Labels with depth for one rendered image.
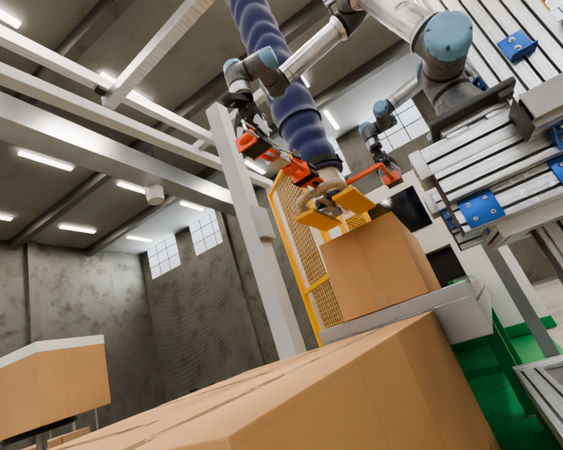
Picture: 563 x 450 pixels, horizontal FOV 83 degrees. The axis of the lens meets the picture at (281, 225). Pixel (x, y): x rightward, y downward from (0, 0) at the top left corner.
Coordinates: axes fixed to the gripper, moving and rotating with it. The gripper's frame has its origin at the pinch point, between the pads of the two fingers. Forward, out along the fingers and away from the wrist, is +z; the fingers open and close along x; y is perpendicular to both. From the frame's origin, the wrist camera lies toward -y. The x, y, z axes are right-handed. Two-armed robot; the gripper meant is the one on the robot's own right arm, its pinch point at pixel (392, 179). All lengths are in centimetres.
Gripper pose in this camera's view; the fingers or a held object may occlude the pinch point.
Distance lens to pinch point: 179.3
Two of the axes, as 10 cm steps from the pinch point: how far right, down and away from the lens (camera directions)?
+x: 8.0, -4.4, -4.1
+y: -5.1, -1.3, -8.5
